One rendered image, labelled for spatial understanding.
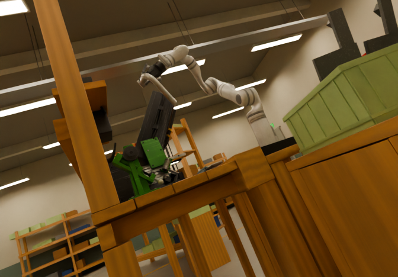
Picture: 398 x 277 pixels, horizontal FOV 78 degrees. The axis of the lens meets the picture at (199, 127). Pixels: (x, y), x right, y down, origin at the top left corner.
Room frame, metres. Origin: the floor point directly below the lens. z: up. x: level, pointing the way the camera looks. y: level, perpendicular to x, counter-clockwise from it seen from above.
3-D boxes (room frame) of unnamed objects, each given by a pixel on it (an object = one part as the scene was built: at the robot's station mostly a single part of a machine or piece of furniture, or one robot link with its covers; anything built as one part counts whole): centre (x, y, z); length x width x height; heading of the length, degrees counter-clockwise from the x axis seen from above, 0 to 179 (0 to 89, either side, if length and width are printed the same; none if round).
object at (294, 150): (1.28, -0.30, 0.83); 0.32 x 0.32 x 0.04; 23
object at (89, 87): (1.49, 0.66, 1.52); 0.90 x 0.25 x 0.04; 25
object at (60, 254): (8.84, 5.82, 1.12); 3.22 x 0.55 x 2.23; 107
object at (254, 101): (1.28, -0.31, 1.15); 0.09 x 0.09 x 0.17; 21
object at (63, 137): (1.44, 0.76, 1.23); 1.30 x 0.05 x 0.09; 25
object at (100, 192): (1.47, 0.70, 1.36); 1.49 x 0.09 x 0.97; 25
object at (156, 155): (1.56, 0.34, 1.17); 0.13 x 0.12 x 0.20; 25
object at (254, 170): (1.72, 0.17, 0.82); 1.50 x 0.14 x 0.15; 25
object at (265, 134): (1.28, -0.30, 0.99); 0.09 x 0.09 x 0.17; 20
